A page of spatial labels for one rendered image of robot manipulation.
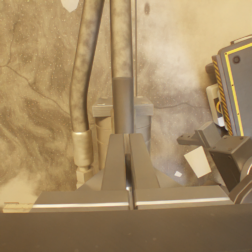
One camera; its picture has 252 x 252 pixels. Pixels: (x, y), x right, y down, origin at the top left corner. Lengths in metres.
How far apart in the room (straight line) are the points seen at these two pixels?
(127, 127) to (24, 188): 1.50
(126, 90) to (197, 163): 1.32
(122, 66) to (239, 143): 0.22
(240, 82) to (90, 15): 0.87
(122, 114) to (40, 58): 1.13
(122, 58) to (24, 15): 1.14
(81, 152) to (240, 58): 0.90
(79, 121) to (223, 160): 0.28
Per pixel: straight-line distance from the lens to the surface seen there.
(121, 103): 0.25
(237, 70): 1.09
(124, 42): 0.32
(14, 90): 1.44
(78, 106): 0.40
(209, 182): 0.49
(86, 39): 0.39
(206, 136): 0.35
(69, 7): 1.32
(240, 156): 0.33
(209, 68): 1.25
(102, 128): 0.39
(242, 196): 0.29
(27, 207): 1.55
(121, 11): 0.35
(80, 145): 0.42
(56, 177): 1.55
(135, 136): 0.15
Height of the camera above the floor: 1.24
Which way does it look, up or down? 73 degrees down
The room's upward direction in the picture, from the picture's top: 174 degrees clockwise
